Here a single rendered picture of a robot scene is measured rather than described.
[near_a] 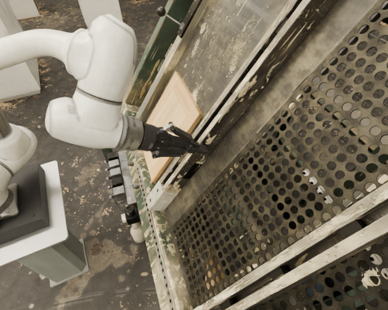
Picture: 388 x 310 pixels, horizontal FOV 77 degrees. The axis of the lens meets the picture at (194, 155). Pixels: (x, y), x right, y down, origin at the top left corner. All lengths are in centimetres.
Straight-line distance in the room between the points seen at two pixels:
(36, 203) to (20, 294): 95
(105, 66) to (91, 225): 172
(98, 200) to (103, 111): 171
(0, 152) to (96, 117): 76
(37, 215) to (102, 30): 94
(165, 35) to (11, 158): 92
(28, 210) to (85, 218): 91
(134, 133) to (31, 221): 80
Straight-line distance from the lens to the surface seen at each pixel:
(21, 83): 357
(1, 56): 69
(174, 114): 106
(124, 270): 194
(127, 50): 56
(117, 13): 489
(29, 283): 217
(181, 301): 93
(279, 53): 71
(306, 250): 56
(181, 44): 117
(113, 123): 59
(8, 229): 133
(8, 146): 127
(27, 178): 147
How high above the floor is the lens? 182
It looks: 50 degrees down
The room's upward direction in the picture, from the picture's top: straight up
